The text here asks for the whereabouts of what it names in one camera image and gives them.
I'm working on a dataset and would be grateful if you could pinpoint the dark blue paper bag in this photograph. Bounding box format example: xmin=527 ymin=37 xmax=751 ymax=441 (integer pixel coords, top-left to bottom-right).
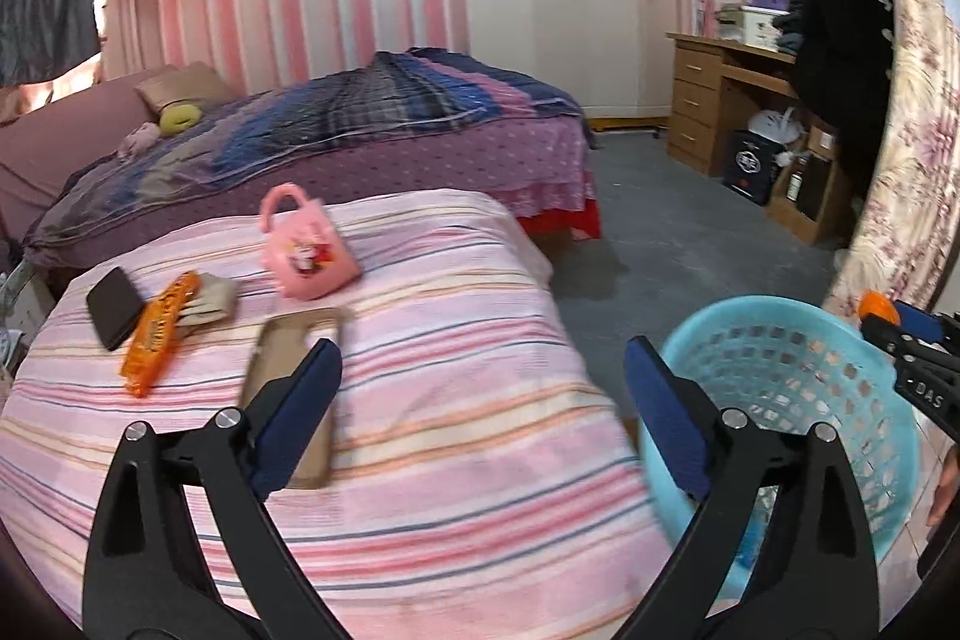
xmin=724 ymin=128 xmax=785 ymax=206

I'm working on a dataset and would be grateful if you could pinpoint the floral curtain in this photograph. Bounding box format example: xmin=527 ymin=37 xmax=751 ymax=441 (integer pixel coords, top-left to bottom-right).
xmin=821 ymin=0 xmax=960 ymax=319

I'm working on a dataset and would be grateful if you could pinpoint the pink plush toy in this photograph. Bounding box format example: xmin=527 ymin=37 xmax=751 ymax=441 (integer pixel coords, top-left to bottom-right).
xmin=120 ymin=124 xmax=162 ymax=157

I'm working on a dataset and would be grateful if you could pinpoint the purple headboard cushion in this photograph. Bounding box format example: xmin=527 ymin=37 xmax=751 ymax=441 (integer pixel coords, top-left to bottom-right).
xmin=0 ymin=66 xmax=181 ymax=236

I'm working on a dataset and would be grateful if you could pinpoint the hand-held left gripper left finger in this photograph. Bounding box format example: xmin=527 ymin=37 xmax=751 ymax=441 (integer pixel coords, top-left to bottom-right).
xmin=81 ymin=338 xmax=353 ymax=640

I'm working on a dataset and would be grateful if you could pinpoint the pink toy handbag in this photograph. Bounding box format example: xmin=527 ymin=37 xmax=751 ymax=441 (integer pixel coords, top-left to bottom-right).
xmin=260 ymin=184 xmax=363 ymax=300

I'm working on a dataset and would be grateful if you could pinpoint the white plastic bag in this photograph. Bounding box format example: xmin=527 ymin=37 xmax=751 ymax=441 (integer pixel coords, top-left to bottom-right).
xmin=746 ymin=107 xmax=805 ymax=148

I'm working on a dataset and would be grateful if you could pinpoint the yellow plush toy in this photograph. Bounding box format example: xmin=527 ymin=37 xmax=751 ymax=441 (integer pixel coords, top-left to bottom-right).
xmin=157 ymin=100 xmax=205 ymax=135

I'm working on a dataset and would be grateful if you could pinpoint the blue plastic basket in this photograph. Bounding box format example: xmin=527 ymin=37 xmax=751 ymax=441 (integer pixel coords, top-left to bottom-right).
xmin=637 ymin=296 xmax=922 ymax=603

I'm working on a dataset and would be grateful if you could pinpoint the wooden desk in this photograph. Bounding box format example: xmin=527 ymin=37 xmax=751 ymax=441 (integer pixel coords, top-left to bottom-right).
xmin=666 ymin=32 xmax=848 ymax=247

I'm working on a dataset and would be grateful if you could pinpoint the black zipper case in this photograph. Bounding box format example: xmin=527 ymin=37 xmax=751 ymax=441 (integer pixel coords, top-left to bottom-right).
xmin=86 ymin=266 xmax=147 ymax=352

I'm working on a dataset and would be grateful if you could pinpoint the black coat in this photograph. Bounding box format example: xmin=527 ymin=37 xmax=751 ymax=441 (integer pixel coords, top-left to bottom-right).
xmin=795 ymin=0 xmax=897 ymax=221

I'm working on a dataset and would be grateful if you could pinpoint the beige pillow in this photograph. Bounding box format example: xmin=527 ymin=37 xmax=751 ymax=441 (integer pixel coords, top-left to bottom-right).
xmin=135 ymin=61 xmax=233 ymax=116

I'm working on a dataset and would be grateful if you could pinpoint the brown phone case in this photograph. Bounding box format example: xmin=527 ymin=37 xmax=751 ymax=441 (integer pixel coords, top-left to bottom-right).
xmin=238 ymin=308 xmax=347 ymax=489

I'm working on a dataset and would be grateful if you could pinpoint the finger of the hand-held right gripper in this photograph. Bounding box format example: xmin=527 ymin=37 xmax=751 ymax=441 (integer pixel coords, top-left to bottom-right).
xmin=860 ymin=314 xmax=922 ymax=362
xmin=892 ymin=300 xmax=960 ymax=350

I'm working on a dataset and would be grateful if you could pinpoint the orange snack packet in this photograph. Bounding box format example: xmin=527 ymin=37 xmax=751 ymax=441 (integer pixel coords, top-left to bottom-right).
xmin=120 ymin=271 xmax=202 ymax=398

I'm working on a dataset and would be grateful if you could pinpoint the person's right hand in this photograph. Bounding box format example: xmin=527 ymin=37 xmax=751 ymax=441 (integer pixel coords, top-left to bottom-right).
xmin=926 ymin=445 xmax=960 ymax=528

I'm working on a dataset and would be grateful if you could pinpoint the beige folded sock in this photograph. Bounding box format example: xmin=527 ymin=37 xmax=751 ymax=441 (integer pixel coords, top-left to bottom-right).
xmin=176 ymin=275 xmax=239 ymax=330

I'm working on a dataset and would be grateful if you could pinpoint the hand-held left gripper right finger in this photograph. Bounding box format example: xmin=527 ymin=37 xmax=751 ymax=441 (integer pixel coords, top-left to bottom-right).
xmin=615 ymin=336 xmax=878 ymax=640

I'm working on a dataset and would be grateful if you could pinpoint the white storage box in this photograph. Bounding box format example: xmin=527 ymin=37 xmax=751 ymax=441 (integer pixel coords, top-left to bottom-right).
xmin=739 ymin=6 xmax=786 ymax=49

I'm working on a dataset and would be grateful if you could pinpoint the bed with purple quilt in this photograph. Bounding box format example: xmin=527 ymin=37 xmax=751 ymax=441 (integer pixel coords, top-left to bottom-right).
xmin=22 ymin=47 xmax=597 ymax=266

